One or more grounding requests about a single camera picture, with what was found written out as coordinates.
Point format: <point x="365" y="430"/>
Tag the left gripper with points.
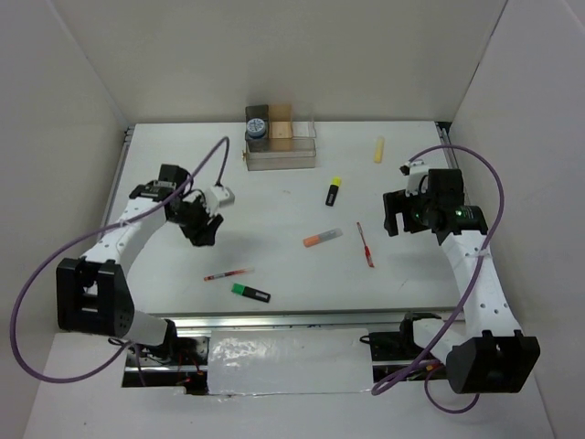
<point x="203" y="234"/>

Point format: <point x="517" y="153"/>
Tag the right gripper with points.
<point x="393" y="204"/>

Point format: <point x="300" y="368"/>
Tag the clear red pen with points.
<point x="226" y="274"/>

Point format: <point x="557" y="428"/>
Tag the red gel pen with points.
<point x="366" y="248"/>

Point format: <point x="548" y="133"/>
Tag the orange grey highlighter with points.
<point x="322" y="237"/>

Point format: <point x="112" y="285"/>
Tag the blue tape roll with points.
<point x="256" y="129"/>

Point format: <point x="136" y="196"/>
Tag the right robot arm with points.
<point x="493" y="355"/>

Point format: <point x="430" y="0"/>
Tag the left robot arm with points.
<point x="93" y="296"/>

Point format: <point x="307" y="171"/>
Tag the green black highlighter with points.
<point x="250" y="293"/>

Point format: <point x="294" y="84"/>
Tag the yellow black highlighter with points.
<point x="333" y="191"/>

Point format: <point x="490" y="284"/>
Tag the clear plastic organizer tray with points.
<point x="303" y="153"/>

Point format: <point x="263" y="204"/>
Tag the dark grey compartment box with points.
<point x="261" y="111"/>

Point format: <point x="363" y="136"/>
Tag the white cover panel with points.
<point x="293" y="361"/>

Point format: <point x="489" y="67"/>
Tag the tan compartment box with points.
<point x="281" y="127"/>

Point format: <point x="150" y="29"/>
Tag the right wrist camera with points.
<point x="416" y="173"/>

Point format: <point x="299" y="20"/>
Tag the aluminium frame rail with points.
<point x="329" y="284"/>

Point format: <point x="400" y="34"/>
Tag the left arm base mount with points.
<point x="184" y="366"/>

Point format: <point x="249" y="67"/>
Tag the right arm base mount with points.
<point x="394" y="350"/>

